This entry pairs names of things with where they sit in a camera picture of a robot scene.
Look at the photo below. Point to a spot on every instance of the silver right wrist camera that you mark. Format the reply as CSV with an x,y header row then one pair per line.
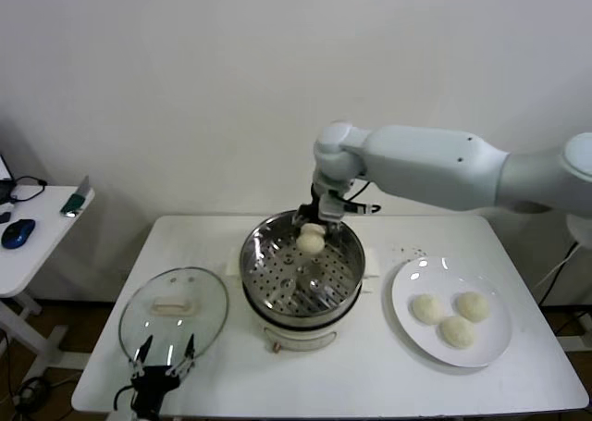
x,y
332,207

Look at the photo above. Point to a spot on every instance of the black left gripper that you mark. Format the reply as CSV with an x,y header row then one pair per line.
x,y
155,381

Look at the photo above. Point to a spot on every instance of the round glass pot lid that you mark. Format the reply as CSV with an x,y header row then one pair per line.
x,y
176,307

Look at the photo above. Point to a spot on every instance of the white round plate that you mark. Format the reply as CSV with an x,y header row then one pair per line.
x,y
462,277

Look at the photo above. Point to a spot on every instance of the stainless steel steamer basket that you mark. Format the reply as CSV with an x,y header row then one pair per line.
x,y
277,277

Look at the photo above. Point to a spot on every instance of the white side table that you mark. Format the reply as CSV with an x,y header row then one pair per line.
x,y
41,254

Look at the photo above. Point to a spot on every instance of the laptop computer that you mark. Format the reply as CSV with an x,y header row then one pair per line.
x,y
3,171

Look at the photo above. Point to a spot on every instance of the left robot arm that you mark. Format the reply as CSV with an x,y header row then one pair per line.
x,y
148,412

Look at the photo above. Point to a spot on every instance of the white electric cooker base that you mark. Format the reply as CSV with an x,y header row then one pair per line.
x,y
300,335

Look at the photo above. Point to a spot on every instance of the blue computer mouse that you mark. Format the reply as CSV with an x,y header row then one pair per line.
x,y
18,232

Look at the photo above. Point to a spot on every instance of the small black desk item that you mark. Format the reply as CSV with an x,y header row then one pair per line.
x,y
4,217

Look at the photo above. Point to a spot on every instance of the grey side cabinet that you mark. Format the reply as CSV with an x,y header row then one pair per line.
x,y
580,282

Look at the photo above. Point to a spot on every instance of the white steamed baozi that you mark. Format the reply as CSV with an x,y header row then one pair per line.
x,y
457,332
472,306
427,308
309,244

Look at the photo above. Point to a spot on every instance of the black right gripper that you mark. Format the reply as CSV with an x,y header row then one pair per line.
x,y
316,208

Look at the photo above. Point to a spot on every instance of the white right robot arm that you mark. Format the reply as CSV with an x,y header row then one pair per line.
x,y
439,166

